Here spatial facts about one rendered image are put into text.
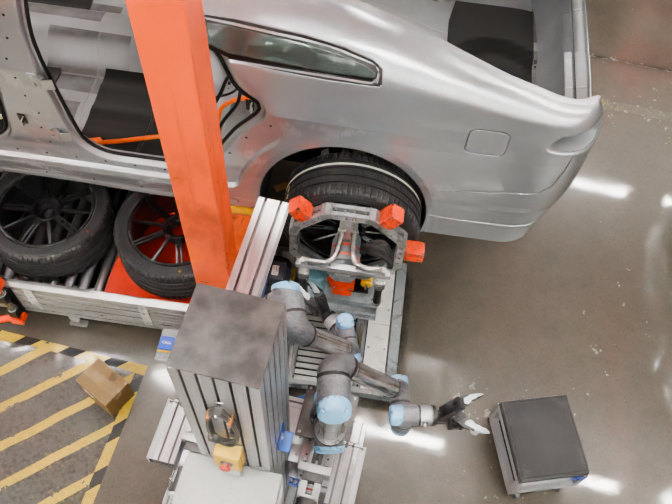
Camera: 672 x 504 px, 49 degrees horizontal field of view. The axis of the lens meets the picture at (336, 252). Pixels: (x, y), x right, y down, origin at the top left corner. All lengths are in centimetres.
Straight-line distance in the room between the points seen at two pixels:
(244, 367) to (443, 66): 152
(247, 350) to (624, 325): 303
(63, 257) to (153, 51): 200
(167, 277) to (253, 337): 191
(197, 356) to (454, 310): 259
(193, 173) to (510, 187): 143
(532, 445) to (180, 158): 217
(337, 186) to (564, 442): 165
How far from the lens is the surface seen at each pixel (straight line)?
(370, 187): 323
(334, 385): 247
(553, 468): 374
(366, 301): 400
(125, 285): 408
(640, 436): 433
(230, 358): 190
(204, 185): 265
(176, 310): 382
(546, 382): 425
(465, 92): 293
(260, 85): 298
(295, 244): 345
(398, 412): 268
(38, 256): 401
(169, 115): 239
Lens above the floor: 377
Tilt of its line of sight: 59 degrees down
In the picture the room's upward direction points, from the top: 5 degrees clockwise
